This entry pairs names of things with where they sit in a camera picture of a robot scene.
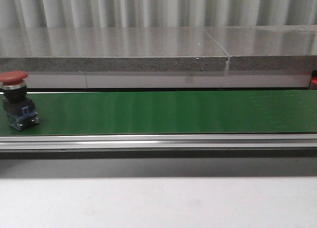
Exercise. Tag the white panel under slab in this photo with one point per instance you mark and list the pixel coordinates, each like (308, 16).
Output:
(113, 81)

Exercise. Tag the white pleated curtain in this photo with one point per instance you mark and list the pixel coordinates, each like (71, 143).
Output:
(156, 13)

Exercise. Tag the aluminium conveyor side rail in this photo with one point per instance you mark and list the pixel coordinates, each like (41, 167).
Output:
(172, 142)

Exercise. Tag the green conveyor belt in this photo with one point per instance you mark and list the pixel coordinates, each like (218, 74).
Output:
(171, 112)

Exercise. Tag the grey stone slab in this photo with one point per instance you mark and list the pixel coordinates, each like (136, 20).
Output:
(267, 48)
(109, 50)

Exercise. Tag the grey stone slab right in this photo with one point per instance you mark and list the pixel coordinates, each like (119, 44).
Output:
(267, 48)

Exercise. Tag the grey stone slab left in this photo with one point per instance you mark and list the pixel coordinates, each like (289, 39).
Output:
(109, 50)

